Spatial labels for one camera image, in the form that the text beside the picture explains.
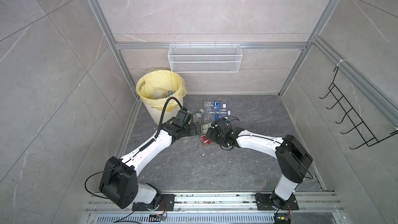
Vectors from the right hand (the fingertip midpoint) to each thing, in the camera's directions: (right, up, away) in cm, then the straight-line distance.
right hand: (210, 136), depth 91 cm
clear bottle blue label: (-27, +28, +13) cm, 41 cm away
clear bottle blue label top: (+3, +19, +16) cm, 25 cm away
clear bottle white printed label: (-4, +4, +4) cm, 7 cm away
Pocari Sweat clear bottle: (0, +10, +10) cm, 14 cm away
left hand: (-10, +7, -6) cm, 13 cm away
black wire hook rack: (+62, +6, -29) cm, 69 cm away
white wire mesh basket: (-3, +50, +10) cm, 51 cm away
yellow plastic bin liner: (-28, +35, +7) cm, 45 cm away
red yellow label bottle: (-3, -3, -1) cm, 4 cm away
